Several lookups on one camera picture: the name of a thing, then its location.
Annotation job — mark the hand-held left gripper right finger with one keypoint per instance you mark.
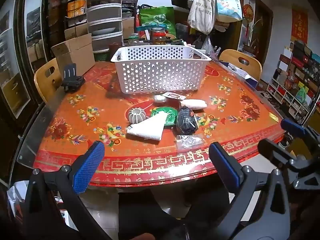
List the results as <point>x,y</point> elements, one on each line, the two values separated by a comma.
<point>223,166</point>

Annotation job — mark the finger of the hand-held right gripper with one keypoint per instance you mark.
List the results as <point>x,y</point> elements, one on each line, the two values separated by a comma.
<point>292,127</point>
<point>275,151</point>

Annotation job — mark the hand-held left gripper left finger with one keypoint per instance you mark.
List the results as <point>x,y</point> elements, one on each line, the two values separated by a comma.
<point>88,166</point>

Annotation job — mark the white towel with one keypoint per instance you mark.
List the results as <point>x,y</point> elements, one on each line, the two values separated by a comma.
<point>193,104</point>

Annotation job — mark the green plastic packet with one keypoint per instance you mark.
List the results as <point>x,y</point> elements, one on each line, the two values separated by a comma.
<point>166,113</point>

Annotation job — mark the white perforated plastic basket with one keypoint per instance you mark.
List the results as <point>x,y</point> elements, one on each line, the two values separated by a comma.
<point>160,67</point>

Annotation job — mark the small clear plastic bag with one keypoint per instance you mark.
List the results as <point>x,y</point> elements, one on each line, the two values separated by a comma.
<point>188,142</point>

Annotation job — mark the shelf of assorted boxes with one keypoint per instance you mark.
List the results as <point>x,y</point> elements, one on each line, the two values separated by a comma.
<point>292,80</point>

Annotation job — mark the black plastic bag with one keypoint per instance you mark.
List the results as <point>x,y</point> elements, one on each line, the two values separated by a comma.
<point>186,121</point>

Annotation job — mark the blue and white box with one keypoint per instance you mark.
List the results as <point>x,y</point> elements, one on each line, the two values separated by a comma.
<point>251,82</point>

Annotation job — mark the grey ribbed round holder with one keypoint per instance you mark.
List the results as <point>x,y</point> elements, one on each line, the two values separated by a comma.
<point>137,115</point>

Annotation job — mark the white folded tissue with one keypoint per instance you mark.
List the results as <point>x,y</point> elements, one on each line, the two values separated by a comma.
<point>150,127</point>

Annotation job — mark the white plastic bag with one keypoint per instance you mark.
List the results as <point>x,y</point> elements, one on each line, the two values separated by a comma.
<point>17,192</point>

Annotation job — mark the wooden chair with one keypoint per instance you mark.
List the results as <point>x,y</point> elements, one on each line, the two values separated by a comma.
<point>241,63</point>
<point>46,80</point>

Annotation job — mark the red and white packet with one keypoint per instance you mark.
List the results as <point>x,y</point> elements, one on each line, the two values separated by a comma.
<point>173,95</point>

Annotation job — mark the black folding phone stand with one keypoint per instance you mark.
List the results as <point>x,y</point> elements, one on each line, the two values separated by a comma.
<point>71,80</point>

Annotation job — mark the white wrapped ball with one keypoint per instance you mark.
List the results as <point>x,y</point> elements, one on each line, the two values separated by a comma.
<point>160,98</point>

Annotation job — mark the dark framed plant painting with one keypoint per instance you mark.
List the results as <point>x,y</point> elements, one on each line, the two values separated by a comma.
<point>258,30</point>

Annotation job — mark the brown cardboard box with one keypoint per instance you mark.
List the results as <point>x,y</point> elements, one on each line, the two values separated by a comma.
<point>75,51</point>

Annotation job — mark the dark brown canister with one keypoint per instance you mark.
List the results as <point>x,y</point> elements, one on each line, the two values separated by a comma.
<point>115,50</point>

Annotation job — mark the red hanging ornament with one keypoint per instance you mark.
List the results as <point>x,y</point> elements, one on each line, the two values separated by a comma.
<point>248,11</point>

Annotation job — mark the green lid glass jar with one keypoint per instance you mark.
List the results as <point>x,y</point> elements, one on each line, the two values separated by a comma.
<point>133,41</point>

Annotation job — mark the blue printed paper bag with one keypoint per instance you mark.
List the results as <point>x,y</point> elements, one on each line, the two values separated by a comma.
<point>227,3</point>

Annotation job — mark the framed landscape picture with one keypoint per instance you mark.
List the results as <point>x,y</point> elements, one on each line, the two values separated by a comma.
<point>35,32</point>

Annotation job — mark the large glass jar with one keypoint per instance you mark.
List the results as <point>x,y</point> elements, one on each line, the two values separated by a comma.
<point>157,35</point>

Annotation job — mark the beige canvas tote bag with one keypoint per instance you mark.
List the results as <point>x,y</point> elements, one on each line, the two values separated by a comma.
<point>201,10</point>

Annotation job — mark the grey stacked plastic drawers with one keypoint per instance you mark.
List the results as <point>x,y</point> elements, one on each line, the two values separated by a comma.
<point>105,17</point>

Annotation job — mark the orange box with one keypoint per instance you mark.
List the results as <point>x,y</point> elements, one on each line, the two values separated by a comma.
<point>76,8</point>

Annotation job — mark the green shopping bag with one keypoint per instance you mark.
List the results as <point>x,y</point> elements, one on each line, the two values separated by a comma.
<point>156,16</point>

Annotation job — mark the red wall poster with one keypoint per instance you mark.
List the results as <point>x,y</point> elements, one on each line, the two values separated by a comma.
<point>299,26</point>

